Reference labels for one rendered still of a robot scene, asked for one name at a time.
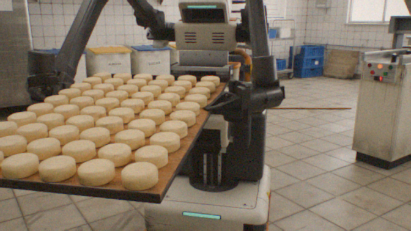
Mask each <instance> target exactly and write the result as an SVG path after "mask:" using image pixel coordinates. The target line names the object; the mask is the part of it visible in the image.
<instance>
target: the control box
mask: <svg viewBox="0 0 411 231"><path fill-rule="evenodd" d="M368 64H371V67H368ZM379 64H381V65H382V68H378V67H377V66H378V65H379ZM389 65H391V66H393V68H392V69H391V70H389V68H388V66H389ZM370 71H374V74H373V75H372V74H370ZM384 72H387V73H388V74H387V75H386V76H384V75H383V73H384ZM397 72H398V64H390V63H383V62H370V61H369V60H367V62H365V71H364V78H363V79H369V80H375V77H376V76H377V79H376V80H375V81H380V77H382V80H381V81H383V82H389V83H395V82H396V78H397Z"/></svg>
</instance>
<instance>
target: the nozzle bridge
mask: <svg viewBox="0 0 411 231"><path fill-rule="evenodd" d="M388 34H393V43H392V49H391V50H399V49H402V42H403V37H404V34H411V15H391V16H390V20H389V25H388Z"/></svg>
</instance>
